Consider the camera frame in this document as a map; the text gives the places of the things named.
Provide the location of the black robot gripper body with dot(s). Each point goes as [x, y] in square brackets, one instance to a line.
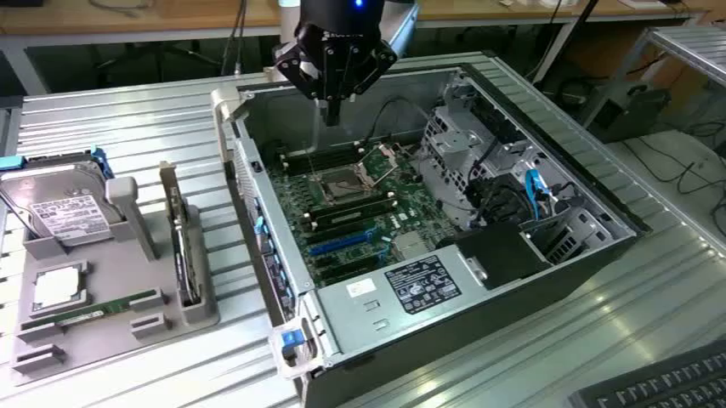
[341, 25]

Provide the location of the black graphics card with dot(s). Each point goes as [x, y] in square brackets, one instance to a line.
[183, 238]

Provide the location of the black tripod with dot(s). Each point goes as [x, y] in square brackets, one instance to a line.
[187, 53]

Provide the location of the black RAM slot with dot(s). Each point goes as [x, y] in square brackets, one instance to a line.
[326, 163]
[318, 154]
[346, 204]

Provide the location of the silver disk bay cage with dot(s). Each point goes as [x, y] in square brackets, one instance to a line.
[454, 144]

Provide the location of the metal socket cover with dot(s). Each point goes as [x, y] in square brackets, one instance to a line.
[374, 163]

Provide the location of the CPU socket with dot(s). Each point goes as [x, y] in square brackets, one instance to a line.
[341, 187]

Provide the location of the green motherboard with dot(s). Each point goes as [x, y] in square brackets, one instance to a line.
[409, 200]

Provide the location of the installed RAM stick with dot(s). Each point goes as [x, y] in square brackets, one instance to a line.
[349, 217]

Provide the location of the wooden desk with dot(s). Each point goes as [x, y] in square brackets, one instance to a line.
[86, 19]

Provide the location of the blue expansion slot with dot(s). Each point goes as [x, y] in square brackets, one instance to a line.
[341, 243]

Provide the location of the silver chipset heat sink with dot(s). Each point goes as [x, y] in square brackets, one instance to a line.
[409, 246]

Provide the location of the black expansion slot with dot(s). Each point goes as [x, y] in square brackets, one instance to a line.
[352, 272]
[349, 260]

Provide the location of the black plastic shroud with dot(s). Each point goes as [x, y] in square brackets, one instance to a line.
[500, 255]

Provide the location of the hard disk with blue rails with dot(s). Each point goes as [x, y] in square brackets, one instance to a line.
[57, 204]

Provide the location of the silver power supply unit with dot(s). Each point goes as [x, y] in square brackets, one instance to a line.
[364, 314]

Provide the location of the grey parts rack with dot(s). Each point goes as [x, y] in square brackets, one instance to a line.
[114, 276]

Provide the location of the open black PC case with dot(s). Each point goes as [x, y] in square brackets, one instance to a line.
[510, 306]

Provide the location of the green RAM stick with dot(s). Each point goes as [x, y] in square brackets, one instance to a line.
[114, 304]

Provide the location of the blue case latch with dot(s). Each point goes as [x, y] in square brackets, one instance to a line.
[290, 340]

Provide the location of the CPU chip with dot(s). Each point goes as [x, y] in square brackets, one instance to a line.
[57, 289]

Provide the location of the black keyboard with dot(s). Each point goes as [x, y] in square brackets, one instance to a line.
[669, 382]

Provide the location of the grey metal frame post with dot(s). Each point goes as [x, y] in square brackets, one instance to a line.
[9, 127]

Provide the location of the aluminium frame table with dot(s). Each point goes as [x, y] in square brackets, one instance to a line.
[692, 42]

